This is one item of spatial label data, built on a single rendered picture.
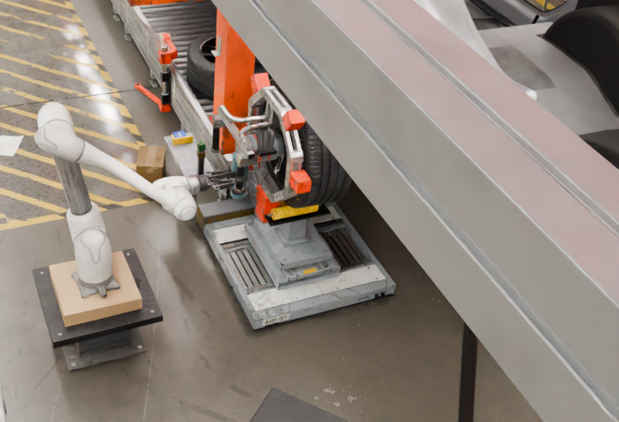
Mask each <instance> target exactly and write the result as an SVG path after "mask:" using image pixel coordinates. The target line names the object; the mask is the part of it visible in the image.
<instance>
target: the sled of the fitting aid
mask: <svg viewBox="0 0 619 422"><path fill-rule="evenodd" d="M253 222H254V220H252V221H247V222H245V229H244V232H245V234H246V236H247V237H248V239H249V241H250V243H251V245H252V247H253V249H254V250H255V251H256V253H257V255H258V256H259V258H260V260H261V261H262V263H263V266H264V267H265V269H266V271H267V273H268V274H269V276H270V277H271V278H272V280H273V282H274V284H275V286H276V288H277V290H282V289H286V288H290V287H297V286H301V285H305V284H308V283H312V282H316V281H320V280H324V279H328V278H332V277H336V276H339V273H340V268H341V265H340V264H339V263H338V262H337V260H336V259H335V257H334V256H333V257H332V259H330V260H326V261H321V262H317V263H314V264H306V265H302V266H299V267H294V268H290V269H286V270H282V271H281V270H280V268H279V266H278V264H277V263H276V261H275V259H274V257H273V255H272V254H271V253H270V251H269V250H268V248H267V246H266V245H265V243H264V241H263V239H262V237H261V236H260V234H259V232H258V231H257V229H256V227H254V225H253Z"/></svg>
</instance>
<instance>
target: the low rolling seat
mask: <svg viewBox="0 0 619 422"><path fill-rule="evenodd" d="M248 422H350V421H347V420H345V419H343V418H341V417H339V416H336V415H334V414H332V413H330V412H327V411H325V410H323V409H321V408H319V407H317V406H315V405H313V404H310V403H307V402H305V401H303V400H301V399H299V398H297V397H295V396H293V395H291V394H289V393H285V392H283V391H281V390H279V389H276V388H275V387H272V388H270V390H269V391H268V393H267V394H266V395H265V396H264V398H263V400H262V401H261V403H260V404H259V406H258V407H257V409H256V410H255V412H254V413H253V415H252V416H251V418H250V420H249V421H248Z"/></svg>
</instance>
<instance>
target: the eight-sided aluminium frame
mask: <svg viewBox="0 0 619 422"><path fill-rule="evenodd" d="M266 101H268V102H269V103H270V105H271V107H272V108H273V109H274V111H275V112H276V114H277V115H278V118H279V121H280V124H281V129H282V133H283V137H284V141H285V146H286V153H287V164H286V179H285V188H284V190H282V191H280V189H279V188H278V186H277V185H276V183H275V182H274V180H273V178H272V177H271V175H270V174H269V172H268V169H267V167H266V163H265V161H263V162H260V165H261V167H260V168H259V164H257V165H252V166H253V170H254V175H255V178H256V180H257V182H259V184H260V185H261V186H262V188H263V190H264V192H265V193H266V195H267V196H268V198H269V200H270V201H271V202H272V203H276V202H281V201H285V200H286V199H288V198H291V197H293V196H297V194H295V192H294V191H293V189H292V188H291V186H290V185H289V175H290V172H292V171H298V170H301V167H302V161H303V154H302V149H301V146H300V142H299V138H298V130H294V131H290V132H291V136H292V140H293V145H294V149H293V147H292V143H291V139H290V134H289V131H287V132H286V130H285V127H284V124H283V121H282V118H283V116H284V115H285V114H286V112H287V111H290V110H292V108H291V106H289V105H288V103H287V102H286V101H285V99H284V98H283V97H282V95H281V94H280V93H279V92H278V90H277V88H275V87H274V86H271V87H265V88H261V89H260V90H259V91H258V92H257V93H255V94H254V95H253V96H252V97H251V98H249V102H248V105H249V108H248V117H252V116H254V109H255V108H256V110H255V116H261V115H262V107H263V104H264V103H265V102H266ZM278 102H279V103H278ZM280 105H281V106H280ZM260 131H261V129H256V130H252V131H249V132H247V133H246V135H253V134H255V133H258V132H260ZM294 163H295V168H294ZM265 179H266V180H265ZM266 181H267V182H268V184H269V185H268V184H267V182H266ZM269 186H270V187H269ZM271 189H272V190H271Z"/></svg>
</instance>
